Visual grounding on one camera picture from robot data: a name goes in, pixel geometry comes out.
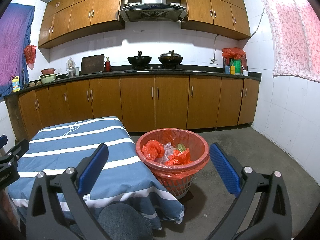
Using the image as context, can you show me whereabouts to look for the white power cable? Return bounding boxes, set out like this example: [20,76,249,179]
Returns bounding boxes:
[213,34,221,60]
[250,5,265,38]

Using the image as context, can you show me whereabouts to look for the blue white striped cloth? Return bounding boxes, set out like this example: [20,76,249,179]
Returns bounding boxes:
[7,116,185,230]

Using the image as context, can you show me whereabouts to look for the clear bag with jars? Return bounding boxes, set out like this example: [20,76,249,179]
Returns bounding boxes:
[66,57,77,77]

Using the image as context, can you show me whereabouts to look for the black gas stove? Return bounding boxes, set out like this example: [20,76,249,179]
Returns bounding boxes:
[124,65,187,72]

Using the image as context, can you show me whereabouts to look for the clear plastic bags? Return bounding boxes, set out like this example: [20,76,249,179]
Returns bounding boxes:
[154,142,175,165]

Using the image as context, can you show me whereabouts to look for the black kitchen countertop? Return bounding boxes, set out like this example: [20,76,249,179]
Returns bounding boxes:
[4,69,262,98]

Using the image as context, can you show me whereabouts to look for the person's leg in jeans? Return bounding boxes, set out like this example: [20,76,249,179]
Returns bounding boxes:
[97,202,153,240]

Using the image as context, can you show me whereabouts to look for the red plastic bag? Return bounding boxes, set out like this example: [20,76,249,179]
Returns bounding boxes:
[141,140,165,161]
[24,44,37,70]
[165,149,194,166]

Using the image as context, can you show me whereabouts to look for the black wok with lid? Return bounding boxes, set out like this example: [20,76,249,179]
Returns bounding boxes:
[158,51,184,67]

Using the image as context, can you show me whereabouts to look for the blue purple cloth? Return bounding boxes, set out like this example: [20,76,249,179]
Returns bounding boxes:
[0,3,35,98]

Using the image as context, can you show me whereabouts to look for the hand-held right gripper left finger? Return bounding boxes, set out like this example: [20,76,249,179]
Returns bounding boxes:
[26,143,109,240]

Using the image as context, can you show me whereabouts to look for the green box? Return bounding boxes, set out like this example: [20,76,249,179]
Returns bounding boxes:
[230,59,242,75]

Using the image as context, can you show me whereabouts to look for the wooden wall cabinets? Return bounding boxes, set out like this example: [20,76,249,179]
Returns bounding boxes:
[38,0,251,49]

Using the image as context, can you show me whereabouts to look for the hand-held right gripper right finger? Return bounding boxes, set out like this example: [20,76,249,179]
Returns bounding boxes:
[209,142,293,240]

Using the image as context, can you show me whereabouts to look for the wooden base cabinets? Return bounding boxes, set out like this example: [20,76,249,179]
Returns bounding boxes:
[5,74,260,140]

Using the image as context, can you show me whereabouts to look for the dark wooden cutting board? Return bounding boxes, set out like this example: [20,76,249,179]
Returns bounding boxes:
[80,54,105,75]

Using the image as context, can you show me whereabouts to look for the person's left forearm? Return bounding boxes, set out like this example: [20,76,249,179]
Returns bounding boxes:
[0,187,20,233]

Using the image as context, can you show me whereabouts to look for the wastebasket with red liner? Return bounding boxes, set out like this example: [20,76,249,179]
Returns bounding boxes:
[136,128,210,200]

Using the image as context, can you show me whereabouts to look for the red shopping bag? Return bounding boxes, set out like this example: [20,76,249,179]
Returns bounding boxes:
[222,47,246,60]

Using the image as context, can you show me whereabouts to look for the pink floral curtain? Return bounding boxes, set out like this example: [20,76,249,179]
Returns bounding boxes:
[258,0,320,83]

